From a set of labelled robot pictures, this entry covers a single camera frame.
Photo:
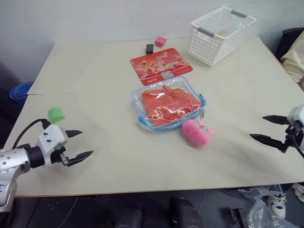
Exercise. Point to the pink foam block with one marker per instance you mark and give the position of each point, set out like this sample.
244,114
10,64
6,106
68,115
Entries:
160,41

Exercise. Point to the green foam block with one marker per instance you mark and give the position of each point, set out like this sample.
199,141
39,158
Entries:
56,115

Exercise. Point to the white sneaker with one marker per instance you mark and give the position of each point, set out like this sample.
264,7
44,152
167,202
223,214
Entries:
299,191
276,204

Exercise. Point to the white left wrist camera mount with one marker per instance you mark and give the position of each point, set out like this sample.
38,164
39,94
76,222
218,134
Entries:
51,137

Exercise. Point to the red cloth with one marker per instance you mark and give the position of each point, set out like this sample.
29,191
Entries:
166,104

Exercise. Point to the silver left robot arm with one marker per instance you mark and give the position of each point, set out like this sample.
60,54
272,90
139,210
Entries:
14,161

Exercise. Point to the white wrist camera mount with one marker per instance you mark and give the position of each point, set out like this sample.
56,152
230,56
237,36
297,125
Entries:
51,137
295,114

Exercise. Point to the cream cloth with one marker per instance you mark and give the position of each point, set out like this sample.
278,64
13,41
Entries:
295,64

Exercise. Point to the red snack packet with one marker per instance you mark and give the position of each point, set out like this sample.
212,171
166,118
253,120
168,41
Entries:
156,66

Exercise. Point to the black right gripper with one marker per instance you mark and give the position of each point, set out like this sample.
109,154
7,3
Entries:
290,137

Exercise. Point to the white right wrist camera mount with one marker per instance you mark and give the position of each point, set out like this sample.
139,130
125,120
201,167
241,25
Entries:
295,114

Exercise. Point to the dark rounded shape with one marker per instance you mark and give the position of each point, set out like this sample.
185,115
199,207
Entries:
185,213

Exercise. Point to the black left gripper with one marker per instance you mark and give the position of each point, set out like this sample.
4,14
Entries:
57,155

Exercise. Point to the small black box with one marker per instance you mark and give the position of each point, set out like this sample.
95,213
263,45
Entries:
149,49

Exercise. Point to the clear pouch with orange cloth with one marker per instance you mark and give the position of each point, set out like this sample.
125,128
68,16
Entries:
142,95

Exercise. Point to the black chair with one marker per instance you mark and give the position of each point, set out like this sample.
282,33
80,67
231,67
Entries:
288,40

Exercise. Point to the pink plush toy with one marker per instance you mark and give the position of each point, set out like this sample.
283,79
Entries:
196,133

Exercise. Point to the white plastic basket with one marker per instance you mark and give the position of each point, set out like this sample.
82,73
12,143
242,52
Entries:
209,47

